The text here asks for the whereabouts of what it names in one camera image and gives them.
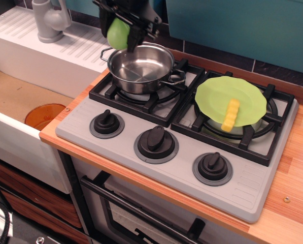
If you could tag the black right burner grate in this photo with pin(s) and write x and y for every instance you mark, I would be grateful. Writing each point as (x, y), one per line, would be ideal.
(262, 142)

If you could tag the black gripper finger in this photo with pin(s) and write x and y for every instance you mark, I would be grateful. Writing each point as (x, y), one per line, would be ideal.
(135, 38)
(106, 18)

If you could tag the black left burner grate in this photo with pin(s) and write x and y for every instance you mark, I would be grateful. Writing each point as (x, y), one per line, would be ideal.
(159, 107)

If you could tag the light green plastic plate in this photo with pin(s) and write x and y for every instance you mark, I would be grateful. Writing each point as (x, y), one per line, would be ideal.
(213, 98)

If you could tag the grey toy stove top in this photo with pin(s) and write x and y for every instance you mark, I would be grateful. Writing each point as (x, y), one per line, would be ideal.
(243, 196)

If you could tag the yellow crinkle fry toy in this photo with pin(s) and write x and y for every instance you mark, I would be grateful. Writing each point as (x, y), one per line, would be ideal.
(231, 115)

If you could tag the black middle stove knob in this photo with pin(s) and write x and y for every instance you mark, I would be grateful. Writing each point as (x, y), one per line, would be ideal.
(156, 146)

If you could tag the oven door with window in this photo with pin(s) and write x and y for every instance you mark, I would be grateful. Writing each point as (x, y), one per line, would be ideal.
(129, 214)

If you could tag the white toy sink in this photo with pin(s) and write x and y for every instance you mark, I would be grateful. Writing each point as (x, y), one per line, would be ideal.
(32, 74)

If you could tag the black right stove knob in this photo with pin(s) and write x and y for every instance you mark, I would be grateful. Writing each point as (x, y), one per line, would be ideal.
(212, 169)

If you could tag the black stove knob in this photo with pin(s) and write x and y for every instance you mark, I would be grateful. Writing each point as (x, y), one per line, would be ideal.
(106, 125)
(156, 146)
(212, 169)

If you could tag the grey toy faucet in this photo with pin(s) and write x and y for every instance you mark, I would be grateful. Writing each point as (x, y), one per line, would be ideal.
(50, 22)

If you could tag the stainless steel pot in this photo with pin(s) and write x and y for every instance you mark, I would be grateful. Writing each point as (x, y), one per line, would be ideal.
(145, 70)

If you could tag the orange plastic sink drain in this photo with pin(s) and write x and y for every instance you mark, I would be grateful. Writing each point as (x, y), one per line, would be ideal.
(41, 116)

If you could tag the black burner grate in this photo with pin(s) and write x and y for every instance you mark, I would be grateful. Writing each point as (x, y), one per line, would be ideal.
(262, 142)
(159, 107)

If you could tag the small green pear toy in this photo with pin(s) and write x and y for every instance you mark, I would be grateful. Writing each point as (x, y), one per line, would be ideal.
(117, 34)

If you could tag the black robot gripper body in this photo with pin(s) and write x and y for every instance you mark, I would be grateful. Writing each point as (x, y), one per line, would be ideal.
(139, 13)

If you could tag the wooden drawer fronts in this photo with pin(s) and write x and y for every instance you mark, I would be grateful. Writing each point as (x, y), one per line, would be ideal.
(41, 204)

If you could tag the black oven door handle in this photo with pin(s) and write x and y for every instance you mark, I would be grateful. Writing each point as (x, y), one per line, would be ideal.
(97, 186)

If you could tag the black left stove knob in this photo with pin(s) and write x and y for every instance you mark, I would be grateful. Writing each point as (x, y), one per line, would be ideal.
(106, 125)

